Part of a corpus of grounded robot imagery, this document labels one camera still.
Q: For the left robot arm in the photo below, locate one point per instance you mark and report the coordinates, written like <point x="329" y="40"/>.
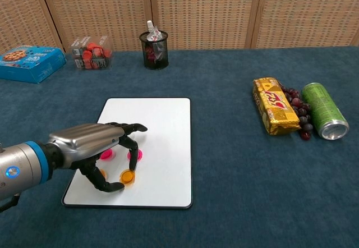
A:
<point x="25" y="166"/>

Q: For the green drink can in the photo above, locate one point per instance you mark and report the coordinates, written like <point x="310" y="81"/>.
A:
<point x="322" y="110"/>

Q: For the black mesh pen holder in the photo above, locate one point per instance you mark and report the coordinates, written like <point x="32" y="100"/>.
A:
<point x="155" y="55"/>

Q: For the pink round magnet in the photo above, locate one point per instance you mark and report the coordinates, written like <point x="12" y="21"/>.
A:
<point x="108" y="155"/>
<point x="140" y="155"/>

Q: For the gold biscuit pack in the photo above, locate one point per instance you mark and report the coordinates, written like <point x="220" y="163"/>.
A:
<point x="276" y="106"/>

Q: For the blue table cloth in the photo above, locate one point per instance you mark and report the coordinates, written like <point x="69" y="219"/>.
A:
<point x="224" y="175"/>

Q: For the white magnetic board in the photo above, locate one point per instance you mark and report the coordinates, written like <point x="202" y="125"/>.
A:
<point x="165" y="152"/>

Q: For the white sachets in holder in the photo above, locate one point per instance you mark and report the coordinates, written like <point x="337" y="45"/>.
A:
<point x="152" y="33"/>

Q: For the clear box red items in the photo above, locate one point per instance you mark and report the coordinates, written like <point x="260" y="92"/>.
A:
<point x="91" y="54"/>

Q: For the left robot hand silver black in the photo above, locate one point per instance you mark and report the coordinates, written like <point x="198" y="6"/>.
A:
<point x="87" y="141"/>

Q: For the dark purple grape bunch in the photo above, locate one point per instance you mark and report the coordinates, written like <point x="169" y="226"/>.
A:
<point x="303" y="113"/>

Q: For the orange round magnet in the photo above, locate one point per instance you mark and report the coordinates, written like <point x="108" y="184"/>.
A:
<point x="127" y="176"/>
<point x="103" y="172"/>

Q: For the woven bamboo folding screen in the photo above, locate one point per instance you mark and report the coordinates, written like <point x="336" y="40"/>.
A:
<point x="202" y="9"/>

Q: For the blue cookie box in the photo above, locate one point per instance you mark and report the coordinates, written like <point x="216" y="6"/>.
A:
<point x="31" y="63"/>

